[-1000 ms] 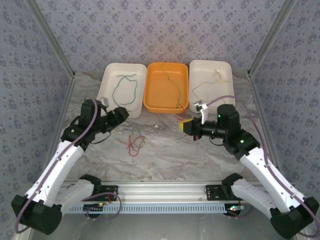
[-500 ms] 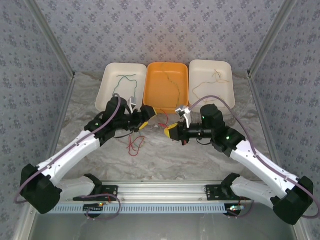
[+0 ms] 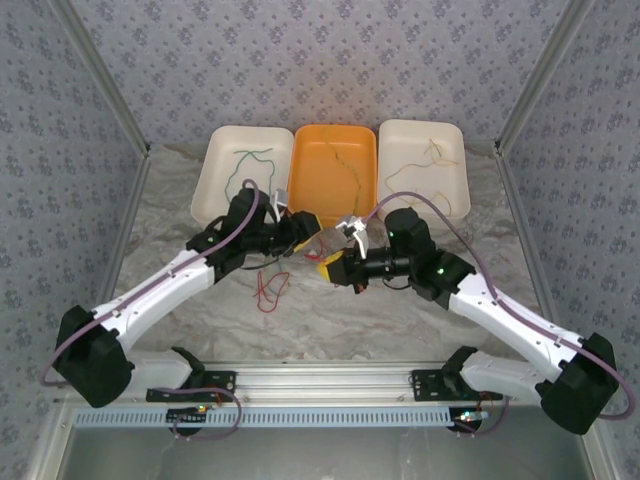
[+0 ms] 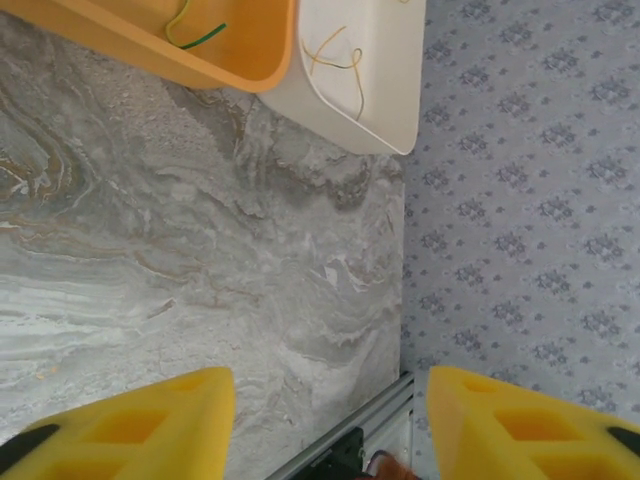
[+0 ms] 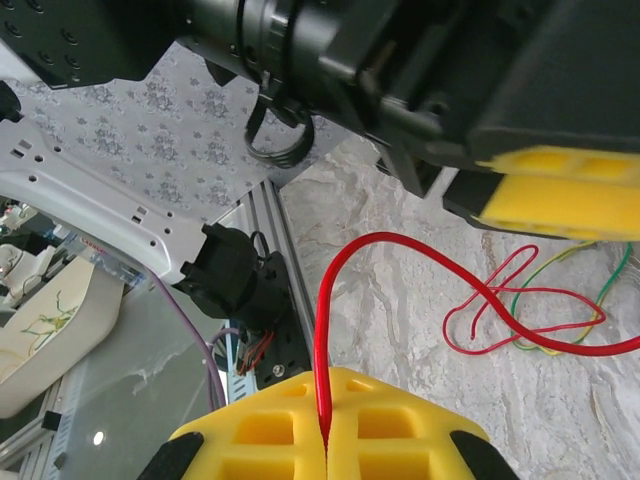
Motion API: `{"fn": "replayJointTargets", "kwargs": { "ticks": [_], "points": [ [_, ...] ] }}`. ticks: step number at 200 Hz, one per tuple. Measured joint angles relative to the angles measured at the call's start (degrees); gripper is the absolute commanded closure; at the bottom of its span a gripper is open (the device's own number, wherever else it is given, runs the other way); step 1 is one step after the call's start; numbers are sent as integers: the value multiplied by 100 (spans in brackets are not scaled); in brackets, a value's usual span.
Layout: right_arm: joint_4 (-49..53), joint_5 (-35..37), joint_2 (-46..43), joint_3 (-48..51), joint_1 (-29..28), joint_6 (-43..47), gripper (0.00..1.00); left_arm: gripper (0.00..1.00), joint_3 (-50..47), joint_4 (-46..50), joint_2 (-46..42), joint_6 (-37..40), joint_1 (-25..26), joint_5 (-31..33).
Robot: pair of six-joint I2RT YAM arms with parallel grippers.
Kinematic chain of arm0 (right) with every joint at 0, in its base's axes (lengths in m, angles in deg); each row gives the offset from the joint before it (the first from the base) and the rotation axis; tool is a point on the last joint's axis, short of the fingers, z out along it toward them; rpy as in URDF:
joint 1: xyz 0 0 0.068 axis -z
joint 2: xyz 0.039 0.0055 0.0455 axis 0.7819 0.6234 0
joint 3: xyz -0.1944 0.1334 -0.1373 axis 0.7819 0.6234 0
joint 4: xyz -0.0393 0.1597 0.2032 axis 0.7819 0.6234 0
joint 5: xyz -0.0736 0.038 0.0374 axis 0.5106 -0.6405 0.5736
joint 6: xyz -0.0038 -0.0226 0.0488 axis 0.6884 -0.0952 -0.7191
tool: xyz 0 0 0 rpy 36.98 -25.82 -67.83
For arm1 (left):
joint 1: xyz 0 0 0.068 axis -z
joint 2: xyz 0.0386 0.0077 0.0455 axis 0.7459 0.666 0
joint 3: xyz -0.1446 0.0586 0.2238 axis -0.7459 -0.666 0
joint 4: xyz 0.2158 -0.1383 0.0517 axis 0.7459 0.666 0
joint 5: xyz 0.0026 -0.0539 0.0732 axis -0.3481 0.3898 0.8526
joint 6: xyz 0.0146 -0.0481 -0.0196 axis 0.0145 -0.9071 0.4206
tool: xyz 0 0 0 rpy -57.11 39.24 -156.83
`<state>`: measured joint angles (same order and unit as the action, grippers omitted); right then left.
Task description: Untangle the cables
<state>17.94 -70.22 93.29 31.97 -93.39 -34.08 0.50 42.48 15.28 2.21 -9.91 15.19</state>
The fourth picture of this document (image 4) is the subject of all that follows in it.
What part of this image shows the brown string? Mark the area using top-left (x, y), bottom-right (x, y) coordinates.
top-left (165, 0), bottom-right (228, 51)

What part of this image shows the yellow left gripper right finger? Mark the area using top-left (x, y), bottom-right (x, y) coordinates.
top-left (428, 365), bottom-right (640, 480)

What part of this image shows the white plastic tray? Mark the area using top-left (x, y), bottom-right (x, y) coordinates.
top-left (259, 0), bottom-right (427, 156)

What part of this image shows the orange plastic tray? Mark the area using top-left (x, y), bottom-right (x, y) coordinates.
top-left (47, 0), bottom-right (300, 95)

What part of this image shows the red orange base wire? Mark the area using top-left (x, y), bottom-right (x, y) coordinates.
top-left (368, 448), bottom-right (417, 480)

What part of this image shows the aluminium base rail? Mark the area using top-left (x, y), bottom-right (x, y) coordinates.
top-left (267, 370), bottom-right (417, 480)

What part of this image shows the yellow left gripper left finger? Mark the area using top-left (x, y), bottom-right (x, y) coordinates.
top-left (0, 366), bottom-right (237, 480)

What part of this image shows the thin yellow green wire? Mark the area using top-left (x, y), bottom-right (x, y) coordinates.
top-left (301, 40), bottom-right (365, 123)

